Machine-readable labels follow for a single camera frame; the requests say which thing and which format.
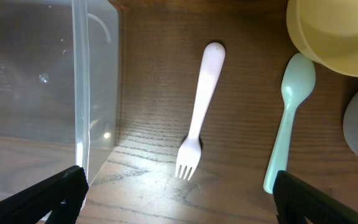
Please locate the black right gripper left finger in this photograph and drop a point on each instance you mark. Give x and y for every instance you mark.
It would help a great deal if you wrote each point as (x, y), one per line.
(60, 196)

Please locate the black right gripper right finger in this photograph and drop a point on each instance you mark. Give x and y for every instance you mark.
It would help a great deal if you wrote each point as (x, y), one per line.
(298, 202)

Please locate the yellow bowl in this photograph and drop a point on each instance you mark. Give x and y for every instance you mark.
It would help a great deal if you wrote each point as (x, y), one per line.
(326, 31)

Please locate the clear plastic container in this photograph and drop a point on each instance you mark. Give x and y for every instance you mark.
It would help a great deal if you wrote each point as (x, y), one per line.
(59, 81)

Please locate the pink plastic fork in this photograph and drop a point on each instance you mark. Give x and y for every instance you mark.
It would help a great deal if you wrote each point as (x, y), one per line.
(189, 152)

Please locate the mint green plastic spoon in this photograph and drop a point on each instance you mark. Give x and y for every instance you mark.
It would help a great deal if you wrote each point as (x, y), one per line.
(298, 82)

